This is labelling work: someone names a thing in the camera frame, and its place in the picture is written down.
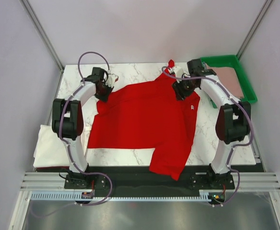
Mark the pink t shirt in bin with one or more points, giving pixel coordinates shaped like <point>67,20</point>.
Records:
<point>229,79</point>

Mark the left aluminium corner post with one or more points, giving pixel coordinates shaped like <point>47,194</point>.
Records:
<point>42,33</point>

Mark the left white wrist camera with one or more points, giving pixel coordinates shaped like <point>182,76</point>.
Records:
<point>111,80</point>

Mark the aluminium corner post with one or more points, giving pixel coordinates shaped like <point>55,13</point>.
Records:
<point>254,27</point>
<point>42,33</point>

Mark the white slotted cable duct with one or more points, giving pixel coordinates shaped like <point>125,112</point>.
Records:
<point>91,196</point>

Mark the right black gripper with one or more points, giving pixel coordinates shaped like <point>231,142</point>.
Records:
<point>178,87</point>

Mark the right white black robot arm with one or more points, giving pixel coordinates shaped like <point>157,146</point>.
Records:
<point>232,125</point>

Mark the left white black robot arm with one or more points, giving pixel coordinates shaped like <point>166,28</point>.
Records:
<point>67,117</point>

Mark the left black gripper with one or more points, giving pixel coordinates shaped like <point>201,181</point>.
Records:
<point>105,98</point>

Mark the right aluminium corner post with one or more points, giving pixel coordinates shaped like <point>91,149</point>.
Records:
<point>254,27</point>

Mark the green plastic bin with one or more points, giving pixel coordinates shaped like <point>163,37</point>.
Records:
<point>233,62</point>

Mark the folded dark red shirt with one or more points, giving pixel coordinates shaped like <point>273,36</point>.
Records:
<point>49,169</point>

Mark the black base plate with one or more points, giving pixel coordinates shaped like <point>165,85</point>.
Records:
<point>139,182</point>

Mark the red t shirt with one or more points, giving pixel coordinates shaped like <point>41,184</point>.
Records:
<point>147,115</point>

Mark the aluminium front frame rail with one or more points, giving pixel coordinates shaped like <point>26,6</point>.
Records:
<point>249,182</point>

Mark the folded white t shirt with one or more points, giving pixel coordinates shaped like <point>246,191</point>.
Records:
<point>51,151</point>

